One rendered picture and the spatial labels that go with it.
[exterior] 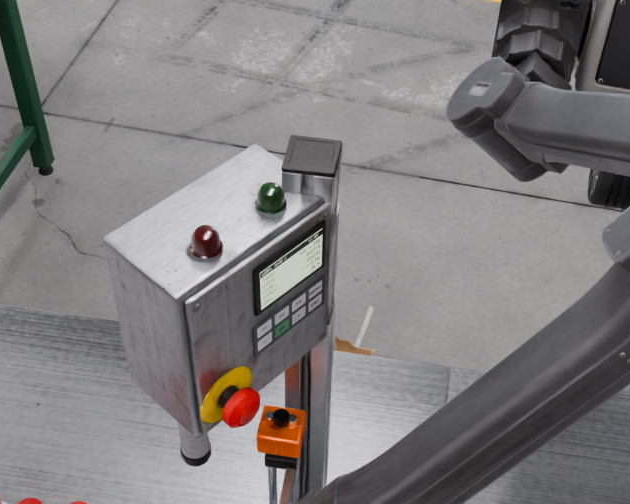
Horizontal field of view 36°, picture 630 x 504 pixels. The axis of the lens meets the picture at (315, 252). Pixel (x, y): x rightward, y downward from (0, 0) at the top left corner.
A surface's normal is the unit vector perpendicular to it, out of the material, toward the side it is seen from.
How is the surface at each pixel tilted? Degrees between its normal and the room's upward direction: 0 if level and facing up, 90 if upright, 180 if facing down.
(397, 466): 50
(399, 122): 0
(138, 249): 0
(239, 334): 90
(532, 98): 41
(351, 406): 0
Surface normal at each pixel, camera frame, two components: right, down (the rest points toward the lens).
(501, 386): -0.75, -0.55
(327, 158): 0.01, -0.70
